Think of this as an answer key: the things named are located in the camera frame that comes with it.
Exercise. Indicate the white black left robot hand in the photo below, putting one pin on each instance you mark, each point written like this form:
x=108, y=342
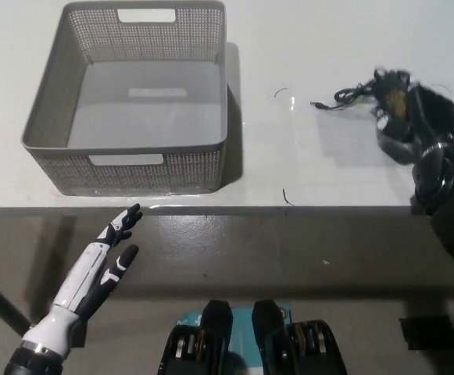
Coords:
x=82, y=277

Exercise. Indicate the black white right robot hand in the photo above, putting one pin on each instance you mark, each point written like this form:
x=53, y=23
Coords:
x=433, y=117

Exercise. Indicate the black table foot plate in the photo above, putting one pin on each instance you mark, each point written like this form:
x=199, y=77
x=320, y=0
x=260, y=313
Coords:
x=79, y=334
x=426, y=332

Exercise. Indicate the grey perforated plastic basket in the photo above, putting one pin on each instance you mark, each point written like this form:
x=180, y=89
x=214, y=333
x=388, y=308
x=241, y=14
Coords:
x=144, y=105

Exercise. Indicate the black table leg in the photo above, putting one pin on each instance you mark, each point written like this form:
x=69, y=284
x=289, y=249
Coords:
x=0, y=301

